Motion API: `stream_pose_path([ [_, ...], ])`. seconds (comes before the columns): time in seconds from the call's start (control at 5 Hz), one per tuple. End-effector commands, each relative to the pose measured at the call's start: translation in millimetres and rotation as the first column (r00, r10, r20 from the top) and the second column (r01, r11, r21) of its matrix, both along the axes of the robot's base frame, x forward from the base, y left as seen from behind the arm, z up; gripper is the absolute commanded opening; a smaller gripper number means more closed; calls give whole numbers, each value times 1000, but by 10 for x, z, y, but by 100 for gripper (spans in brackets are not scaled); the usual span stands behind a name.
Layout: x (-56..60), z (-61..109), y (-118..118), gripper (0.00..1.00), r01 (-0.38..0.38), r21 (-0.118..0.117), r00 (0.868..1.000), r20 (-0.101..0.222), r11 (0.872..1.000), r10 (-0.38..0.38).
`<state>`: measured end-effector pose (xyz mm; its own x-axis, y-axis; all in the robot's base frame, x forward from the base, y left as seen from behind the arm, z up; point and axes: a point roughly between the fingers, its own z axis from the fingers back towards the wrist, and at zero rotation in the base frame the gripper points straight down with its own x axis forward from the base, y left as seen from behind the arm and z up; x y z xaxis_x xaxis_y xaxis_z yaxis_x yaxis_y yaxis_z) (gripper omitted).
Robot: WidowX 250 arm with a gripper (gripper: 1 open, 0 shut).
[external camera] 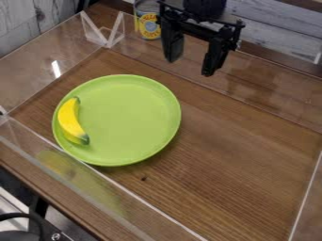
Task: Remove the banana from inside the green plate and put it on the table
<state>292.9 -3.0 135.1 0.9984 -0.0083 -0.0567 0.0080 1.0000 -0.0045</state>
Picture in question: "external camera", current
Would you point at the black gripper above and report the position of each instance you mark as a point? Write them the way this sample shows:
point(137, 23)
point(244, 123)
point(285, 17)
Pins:
point(204, 20)

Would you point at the yellow banana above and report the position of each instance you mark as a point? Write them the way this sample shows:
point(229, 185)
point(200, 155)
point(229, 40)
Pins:
point(68, 122)

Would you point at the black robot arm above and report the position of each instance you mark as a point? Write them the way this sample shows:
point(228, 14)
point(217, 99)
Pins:
point(201, 19)

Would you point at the green plate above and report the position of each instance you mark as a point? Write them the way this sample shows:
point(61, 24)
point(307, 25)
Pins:
point(129, 115)

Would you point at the yellow blue tin can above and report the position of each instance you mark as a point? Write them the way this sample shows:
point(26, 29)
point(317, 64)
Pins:
point(146, 12)

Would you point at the clear acrylic enclosure wall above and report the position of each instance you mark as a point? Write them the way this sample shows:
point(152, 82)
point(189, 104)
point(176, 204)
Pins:
point(239, 176)

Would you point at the black table leg bracket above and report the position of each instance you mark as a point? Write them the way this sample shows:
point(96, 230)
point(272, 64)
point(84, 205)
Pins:
point(49, 232)

